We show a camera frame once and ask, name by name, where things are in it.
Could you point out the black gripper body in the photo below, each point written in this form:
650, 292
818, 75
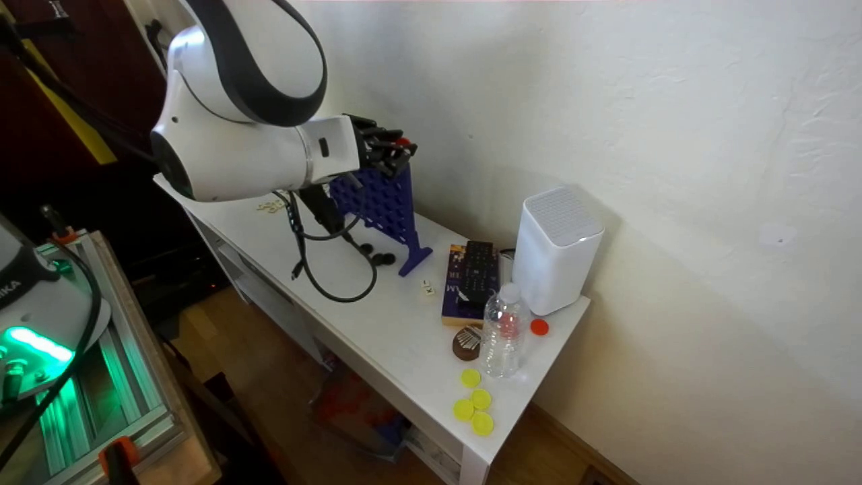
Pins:
371, 150

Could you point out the orange plastic disc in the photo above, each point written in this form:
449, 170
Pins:
410, 145
541, 328

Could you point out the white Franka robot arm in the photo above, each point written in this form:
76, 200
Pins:
232, 151

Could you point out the blue connect four grid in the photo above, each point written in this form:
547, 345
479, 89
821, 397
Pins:
394, 216

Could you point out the black plastic disc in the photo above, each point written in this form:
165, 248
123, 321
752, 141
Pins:
389, 258
360, 248
380, 261

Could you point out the black remote control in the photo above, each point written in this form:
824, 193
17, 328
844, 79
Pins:
479, 270

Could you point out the white rounded speaker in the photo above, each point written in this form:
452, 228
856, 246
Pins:
557, 252

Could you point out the clear plastic water bottle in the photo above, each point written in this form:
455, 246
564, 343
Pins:
504, 351

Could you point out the yellow plastic disc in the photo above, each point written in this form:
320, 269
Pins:
471, 378
480, 399
464, 411
484, 425

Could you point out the colourful game box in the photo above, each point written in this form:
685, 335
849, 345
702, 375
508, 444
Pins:
360, 413

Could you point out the yellow diagonal bar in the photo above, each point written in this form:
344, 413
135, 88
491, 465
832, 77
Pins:
64, 103

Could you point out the orange clamp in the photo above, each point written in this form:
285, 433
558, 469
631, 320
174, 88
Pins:
67, 235
123, 455

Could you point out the dark brown door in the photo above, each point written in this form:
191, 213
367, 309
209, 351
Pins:
37, 151

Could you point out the white machine with green light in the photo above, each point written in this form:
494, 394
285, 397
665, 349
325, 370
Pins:
135, 394

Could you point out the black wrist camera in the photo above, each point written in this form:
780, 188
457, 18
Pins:
321, 209

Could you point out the black wall plug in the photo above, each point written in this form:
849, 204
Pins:
156, 33

